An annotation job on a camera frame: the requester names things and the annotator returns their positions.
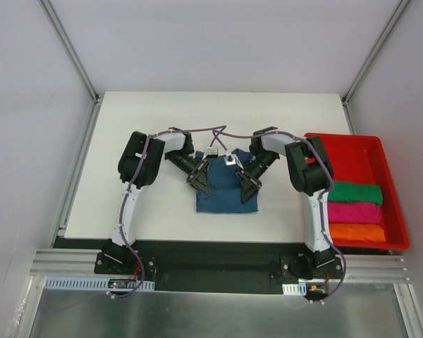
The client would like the blue t shirt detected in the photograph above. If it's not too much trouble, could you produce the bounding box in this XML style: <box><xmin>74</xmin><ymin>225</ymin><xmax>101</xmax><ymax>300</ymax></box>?
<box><xmin>196</xmin><ymin>156</ymin><xmax>258</xmax><ymax>214</ymax></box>

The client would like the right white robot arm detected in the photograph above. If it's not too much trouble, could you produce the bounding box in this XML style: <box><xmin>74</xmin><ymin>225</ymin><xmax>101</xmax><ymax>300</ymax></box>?
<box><xmin>237</xmin><ymin>127</ymin><xmax>336</xmax><ymax>280</ymax></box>

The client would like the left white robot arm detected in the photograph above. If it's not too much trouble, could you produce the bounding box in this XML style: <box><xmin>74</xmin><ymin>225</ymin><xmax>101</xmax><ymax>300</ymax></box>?
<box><xmin>94</xmin><ymin>127</ymin><xmax>211</xmax><ymax>275</ymax></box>

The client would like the green rolled t shirt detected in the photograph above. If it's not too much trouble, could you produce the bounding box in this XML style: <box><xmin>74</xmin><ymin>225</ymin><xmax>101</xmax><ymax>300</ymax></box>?
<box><xmin>328</xmin><ymin>181</ymin><xmax>384</xmax><ymax>206</ymax></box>

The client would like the pink rolled t shirt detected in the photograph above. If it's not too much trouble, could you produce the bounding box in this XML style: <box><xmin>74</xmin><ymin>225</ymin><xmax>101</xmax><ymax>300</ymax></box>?
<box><xmin>328</xmin><ymin>201</ymin><xmax>381</xmax><ymax>224</ymax></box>

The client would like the red plastic bin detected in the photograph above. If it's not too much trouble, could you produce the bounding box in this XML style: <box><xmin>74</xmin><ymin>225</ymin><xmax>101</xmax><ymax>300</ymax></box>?
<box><xmin>305</xmin><ymin>132</ymin><xmax>410</xmax><ymax>250</ymax></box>

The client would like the orange rolled t shirt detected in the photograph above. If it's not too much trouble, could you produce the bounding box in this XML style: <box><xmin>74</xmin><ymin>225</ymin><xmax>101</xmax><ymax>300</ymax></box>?
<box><xmin>330</xmin><ymin>223</ymin><xmax>386</xmax><ymax>244</ymax></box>

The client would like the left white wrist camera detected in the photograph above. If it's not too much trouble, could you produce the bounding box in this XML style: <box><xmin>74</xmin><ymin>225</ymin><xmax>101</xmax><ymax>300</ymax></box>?
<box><xmin>204</xmin><ymin>147</ymin><xmax>219</xmax><ymax>158</ymax></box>

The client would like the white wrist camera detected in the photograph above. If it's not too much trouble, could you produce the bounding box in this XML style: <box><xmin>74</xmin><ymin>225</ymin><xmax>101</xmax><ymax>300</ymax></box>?
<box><xmin>224</xmin><ymin>154</ymin><xmax>238</xmax><ymax>165</ymax></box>
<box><xmin>204</xmin><ymin>147</ymin><xmax>219</xmax><ymax>158</ymax></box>

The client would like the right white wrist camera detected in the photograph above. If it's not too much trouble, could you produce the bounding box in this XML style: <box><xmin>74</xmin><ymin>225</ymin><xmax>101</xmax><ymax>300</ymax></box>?
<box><xmin>224</xmin><ymin>154</ymin><xmax>238</xmax><ymax>165</ymax></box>

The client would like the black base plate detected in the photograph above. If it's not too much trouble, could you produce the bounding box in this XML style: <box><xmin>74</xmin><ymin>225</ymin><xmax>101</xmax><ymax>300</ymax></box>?
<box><xmin>94</xmin><ymin>240</ymin><xmax>343</xmax><ymax>294</ymax></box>

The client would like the right slotted cable duct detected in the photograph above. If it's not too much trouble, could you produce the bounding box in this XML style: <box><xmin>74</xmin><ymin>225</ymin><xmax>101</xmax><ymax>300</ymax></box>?
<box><xmin>282</xmin><ymin>282</ymin><xmax>307</xmax><ymax>296</ymax></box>

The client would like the slotted cable duct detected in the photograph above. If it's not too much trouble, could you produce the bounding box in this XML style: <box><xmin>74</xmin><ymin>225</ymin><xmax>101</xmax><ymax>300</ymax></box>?
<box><xmin>44</xmin><ymin>277</ymin><xmax>140</xmax><ymax>293</ymax></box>
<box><xmin>282</xmin><ymin>282</ymin><xmax>307</xmax><ymax>296</ymax></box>

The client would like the aluminium front rail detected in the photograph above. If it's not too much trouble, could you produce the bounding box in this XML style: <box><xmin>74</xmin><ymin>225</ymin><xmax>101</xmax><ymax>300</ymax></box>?
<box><xmin>30</xmin><ymin>248</ymin><xmax>412</xmax><ymax>284</ymax></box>

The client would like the left aluminium frame post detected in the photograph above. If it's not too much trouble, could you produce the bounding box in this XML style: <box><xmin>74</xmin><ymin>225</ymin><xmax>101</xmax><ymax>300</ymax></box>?
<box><xmin>38</xmin><ymin>0</ymin><xmax>102</xmax><ymax>102</ymax></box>

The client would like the aluminium frame post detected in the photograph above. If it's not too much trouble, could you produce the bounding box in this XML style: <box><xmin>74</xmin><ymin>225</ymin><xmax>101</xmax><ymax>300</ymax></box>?
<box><xmin>38</xmin><ymin>0</ymin><xmax>102</xmax><ymax>102</ymax></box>
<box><xmin>341</xmin><ymin>0</ymin><xmax>412</xmax><ymax>108</ymax></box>

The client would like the left slotted cable duct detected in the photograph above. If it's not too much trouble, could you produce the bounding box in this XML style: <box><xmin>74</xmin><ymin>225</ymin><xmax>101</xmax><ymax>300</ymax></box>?
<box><xmin>44</xmin><ymin>277</ymin><xmax>140</xmax><ymax>293</ymax></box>

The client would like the right aluminium frame post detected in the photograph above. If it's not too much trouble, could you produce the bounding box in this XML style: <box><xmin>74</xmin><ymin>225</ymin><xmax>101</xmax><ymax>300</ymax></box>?
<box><xmin>341</xmin><ymin>0</ymin><xmax>412</xmax><ymax>108</ymax></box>

